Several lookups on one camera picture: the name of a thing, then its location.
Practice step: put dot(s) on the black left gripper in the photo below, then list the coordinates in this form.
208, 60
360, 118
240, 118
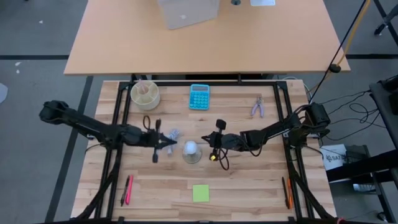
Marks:
149, 138

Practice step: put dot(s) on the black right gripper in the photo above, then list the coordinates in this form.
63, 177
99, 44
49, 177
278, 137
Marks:
230, 141

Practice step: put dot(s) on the white lightbulb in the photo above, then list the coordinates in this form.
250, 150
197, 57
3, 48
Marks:
190, 147

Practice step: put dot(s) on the brass lamp base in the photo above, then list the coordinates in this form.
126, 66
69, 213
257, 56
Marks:
192, 159

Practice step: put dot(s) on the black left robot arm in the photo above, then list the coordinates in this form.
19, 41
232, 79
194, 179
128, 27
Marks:
93, 127

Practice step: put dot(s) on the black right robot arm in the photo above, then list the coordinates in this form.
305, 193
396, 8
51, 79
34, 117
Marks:
273, 129

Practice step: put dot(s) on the cream round desk organizer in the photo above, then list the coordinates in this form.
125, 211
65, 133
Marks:
149, 101

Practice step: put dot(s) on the green sticky note pad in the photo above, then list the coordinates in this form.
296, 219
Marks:
201, 193

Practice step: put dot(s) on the pink pen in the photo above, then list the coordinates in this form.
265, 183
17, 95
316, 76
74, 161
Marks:
129, 191

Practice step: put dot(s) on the tan wooden desk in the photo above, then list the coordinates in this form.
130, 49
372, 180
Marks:
202, 46

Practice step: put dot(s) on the orange pen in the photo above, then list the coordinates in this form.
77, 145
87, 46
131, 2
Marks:
289, 193

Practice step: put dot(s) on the white printed box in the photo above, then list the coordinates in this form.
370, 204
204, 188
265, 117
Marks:
334, 157

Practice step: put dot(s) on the cardboard box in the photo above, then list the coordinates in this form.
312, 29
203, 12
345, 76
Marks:
189, 14

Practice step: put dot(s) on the black desk grommet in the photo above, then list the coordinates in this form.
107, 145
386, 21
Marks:
235, 2

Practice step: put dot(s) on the white flat device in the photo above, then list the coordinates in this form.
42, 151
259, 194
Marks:
262, 2

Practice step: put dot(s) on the white paper scrap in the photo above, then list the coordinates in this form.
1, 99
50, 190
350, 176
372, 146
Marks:
2, 92

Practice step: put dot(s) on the black side cart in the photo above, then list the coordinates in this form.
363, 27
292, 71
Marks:
382, 96

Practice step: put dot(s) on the black chair base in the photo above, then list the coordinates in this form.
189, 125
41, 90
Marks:
387, 20

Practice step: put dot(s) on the black aluminium frame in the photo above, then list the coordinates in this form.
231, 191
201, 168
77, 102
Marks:
217, 83

